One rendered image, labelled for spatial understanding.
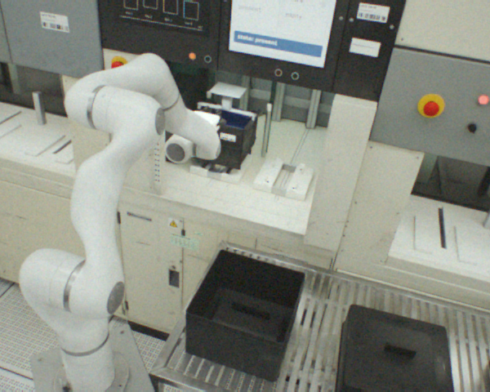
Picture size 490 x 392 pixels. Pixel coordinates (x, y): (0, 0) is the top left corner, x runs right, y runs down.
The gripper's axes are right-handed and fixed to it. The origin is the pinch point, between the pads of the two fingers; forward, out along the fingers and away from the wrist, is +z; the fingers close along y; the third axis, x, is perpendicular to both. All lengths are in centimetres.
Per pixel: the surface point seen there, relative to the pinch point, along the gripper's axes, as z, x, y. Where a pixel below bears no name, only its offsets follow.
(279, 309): -42, -42, 41
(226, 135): 5.6, -10.8, 4.2
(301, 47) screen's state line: -14.5, 32.5, 30.3
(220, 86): 17.2, 2.8, -3.4
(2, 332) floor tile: -38, -119, -88
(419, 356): -53, -33, 81
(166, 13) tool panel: -14.3, 35.5, -11.0
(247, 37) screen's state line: -14.4, 32.5, 14.3
